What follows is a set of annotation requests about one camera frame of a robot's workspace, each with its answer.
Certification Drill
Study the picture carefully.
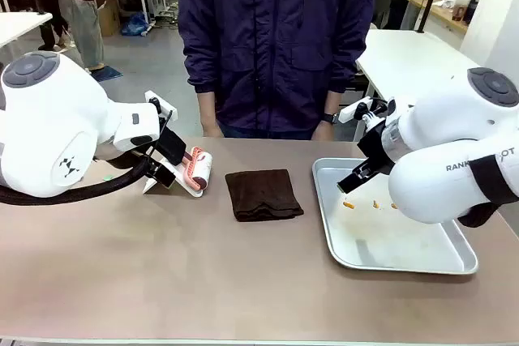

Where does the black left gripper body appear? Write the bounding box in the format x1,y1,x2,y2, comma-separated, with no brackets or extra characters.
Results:
155,128,188,167

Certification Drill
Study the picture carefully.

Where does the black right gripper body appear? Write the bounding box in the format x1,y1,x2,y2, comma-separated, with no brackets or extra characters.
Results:
356,122,397,177

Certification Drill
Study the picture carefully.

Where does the pink handled lint roller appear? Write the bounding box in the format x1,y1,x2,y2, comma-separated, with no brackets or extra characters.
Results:
180,145,216,194

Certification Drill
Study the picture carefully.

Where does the dark brown cloth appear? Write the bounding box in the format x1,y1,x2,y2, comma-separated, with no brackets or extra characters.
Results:
225,168,305,224

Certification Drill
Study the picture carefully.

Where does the person's left forearm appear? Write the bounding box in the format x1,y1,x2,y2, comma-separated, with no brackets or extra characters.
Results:
324,89,345,116

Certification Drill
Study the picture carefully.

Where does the person's right forearm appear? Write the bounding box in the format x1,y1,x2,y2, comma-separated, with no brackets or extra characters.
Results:
195,89,219,120

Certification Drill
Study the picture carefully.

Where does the person's right hand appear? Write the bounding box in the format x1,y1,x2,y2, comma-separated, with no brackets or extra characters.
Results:
201,115,225,139

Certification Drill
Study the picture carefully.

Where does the person's left hand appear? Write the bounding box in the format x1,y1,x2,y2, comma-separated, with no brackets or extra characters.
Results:
311,121,336,142

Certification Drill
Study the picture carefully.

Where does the white folded stand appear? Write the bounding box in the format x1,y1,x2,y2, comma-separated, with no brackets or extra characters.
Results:
142,154,206,199

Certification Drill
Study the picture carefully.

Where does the silver metal tray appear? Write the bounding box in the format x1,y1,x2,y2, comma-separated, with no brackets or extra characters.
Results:
311,156,480,276

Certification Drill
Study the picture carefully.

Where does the large white side table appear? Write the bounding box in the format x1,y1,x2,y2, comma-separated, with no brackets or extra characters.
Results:
354,28,519,143

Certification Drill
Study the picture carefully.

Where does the blue floor mat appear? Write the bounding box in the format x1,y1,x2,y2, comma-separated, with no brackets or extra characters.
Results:
87,65,124,82

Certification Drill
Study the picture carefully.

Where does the blue plastic bag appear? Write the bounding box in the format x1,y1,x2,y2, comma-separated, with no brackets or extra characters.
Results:
120,11,150,37

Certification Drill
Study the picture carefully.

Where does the white power strip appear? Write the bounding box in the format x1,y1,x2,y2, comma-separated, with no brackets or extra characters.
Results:
155,0,180,19

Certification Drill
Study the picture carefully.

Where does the cardboard box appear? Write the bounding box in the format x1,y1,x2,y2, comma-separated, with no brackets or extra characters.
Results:
96,0,122,38

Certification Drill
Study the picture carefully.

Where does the person in navy jacket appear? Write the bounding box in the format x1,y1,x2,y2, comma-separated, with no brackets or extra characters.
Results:
177,0,375,133

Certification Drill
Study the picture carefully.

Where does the wooden workbench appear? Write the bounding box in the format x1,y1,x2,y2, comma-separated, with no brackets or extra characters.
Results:
406,0,471,43

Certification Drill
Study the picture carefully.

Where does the person in red shirt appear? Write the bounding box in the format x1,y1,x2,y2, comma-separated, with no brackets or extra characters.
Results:
51,0,105,72

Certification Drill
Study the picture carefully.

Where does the dark bottle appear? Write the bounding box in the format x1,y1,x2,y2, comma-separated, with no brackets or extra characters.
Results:
461,0,482,25

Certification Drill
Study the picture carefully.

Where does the small white table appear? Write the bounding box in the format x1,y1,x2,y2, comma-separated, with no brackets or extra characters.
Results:
0,11,54,55

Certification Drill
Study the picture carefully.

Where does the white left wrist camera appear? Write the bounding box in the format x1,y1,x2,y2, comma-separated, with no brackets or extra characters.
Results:
144,90,178,121

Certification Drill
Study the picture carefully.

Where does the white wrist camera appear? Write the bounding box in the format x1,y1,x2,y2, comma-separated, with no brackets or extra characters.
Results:
144,90,178,121
338,96,374,124

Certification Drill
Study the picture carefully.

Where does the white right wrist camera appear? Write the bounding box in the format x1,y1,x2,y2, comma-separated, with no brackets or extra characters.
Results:
338,96,374,124

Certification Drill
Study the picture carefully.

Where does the black braided cable sleeve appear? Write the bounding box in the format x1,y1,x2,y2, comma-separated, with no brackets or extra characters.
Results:
0,150,152,207

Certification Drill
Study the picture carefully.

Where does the black arm cable wrap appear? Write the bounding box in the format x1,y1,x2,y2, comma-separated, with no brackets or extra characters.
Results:
457,154,519,229

